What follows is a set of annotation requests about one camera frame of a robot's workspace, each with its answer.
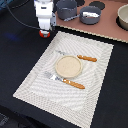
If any knife with wooden handle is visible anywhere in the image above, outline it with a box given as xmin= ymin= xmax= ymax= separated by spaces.
xmin=55 ymin=50 xmax=97 ymax=62

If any white toy fish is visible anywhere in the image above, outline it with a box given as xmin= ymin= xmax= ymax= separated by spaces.
xmin=83 ymin=12 xmax=99 ymax=17

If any beige bowl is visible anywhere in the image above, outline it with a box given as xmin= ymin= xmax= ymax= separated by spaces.
xmin=118 ymin=4 xmax=128 ymax=30

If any red toy tomato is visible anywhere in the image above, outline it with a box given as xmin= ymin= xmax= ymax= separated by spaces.
xmin=39 ymin=30 xmax=50 ymax=38

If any beige round plate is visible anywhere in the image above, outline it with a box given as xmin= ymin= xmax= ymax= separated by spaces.
xmin=55 ymin=55 xmax=83 ymax=78

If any brown stove board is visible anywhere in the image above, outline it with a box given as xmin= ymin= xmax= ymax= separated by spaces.
xmin=56 ymin=0 xmax=128 ymax=43

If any fork with wooden handle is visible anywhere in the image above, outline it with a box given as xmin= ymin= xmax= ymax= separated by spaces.
xmin=44 ymin=72 xmax=85 ymax=89

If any grey cooking pot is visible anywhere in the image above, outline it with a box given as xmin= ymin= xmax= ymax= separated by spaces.
xmin=56 ymin=0 xmax=77 ymax=19

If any black round burner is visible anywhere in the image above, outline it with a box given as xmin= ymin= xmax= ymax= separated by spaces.
xmin=89 ymin=1 xmax=105 ymax=10
xmin=76 ymin=0 xmax=85 ymax=7

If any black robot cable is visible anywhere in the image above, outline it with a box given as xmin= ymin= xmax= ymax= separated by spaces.
xmin=4 ymin=0 xmax=41 ymax=31

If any white woven placemat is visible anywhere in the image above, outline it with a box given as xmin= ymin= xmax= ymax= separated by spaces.
xmin=13 ymin=32 xmax=113 ymax=128

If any grey frying pan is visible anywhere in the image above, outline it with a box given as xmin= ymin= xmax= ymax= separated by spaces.
xmin=77 ymin=6 xmax=101 ymax=25

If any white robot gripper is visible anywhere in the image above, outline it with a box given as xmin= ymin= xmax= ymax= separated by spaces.
xmin=34 ymin=0 xmax=56 ymax=33

